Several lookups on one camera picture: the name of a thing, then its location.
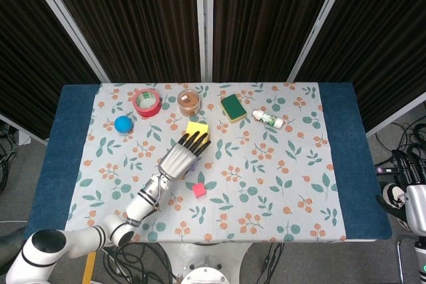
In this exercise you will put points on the yellow wooden post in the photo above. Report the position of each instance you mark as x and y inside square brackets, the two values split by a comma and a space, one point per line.
[89, 269]

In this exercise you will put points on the white and black sneaker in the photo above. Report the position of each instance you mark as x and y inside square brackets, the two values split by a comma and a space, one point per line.
[394, 197]

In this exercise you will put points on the dark blue table cover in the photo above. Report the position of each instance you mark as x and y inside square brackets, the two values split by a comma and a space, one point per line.
[56, 147]

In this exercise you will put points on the floral fruit print tablecloth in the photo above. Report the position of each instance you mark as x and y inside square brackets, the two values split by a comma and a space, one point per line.
[249, 181]

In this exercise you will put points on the purple cube block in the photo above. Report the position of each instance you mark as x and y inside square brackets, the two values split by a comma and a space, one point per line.
[193, 165]

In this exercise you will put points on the black power strip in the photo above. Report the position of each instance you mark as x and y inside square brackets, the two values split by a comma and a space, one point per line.
[387, 169]

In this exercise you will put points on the clear jar with brown contents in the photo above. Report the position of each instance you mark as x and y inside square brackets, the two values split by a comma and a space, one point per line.
[188, 104]

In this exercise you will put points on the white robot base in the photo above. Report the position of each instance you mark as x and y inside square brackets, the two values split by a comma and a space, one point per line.
[204, 274]

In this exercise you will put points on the small pink foam cube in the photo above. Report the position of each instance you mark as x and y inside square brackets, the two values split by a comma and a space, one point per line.
[199, 191]

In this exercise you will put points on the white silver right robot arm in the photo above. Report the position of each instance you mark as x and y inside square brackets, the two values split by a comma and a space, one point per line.
[416, 207]

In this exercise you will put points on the green and yellow sponge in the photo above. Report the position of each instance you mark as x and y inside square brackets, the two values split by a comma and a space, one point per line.
[233, 107]

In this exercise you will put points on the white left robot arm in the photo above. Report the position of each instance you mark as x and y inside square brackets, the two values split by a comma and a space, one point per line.
[143, 201]

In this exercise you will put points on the red tape roll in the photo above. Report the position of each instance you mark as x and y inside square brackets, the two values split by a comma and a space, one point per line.
[146, 111]

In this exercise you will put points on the blue ball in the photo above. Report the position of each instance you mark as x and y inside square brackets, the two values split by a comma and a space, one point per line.
[124, 124]

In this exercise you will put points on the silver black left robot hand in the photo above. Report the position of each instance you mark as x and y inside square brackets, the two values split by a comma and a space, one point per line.
[176, 162]

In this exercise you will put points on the large yellow foam cube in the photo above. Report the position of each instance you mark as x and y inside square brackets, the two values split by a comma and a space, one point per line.
[196, 127]

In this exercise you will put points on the small white bottle green label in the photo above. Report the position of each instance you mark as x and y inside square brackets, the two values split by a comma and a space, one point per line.
[268, 118]

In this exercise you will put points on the metal chair frame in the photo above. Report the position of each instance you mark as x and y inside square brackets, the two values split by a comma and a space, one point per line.
[399, 260]

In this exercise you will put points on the dark ribbed partition panel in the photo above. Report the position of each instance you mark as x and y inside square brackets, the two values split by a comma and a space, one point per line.
[139, 14]
[266, 14]
[33, 48]
[382, 48]

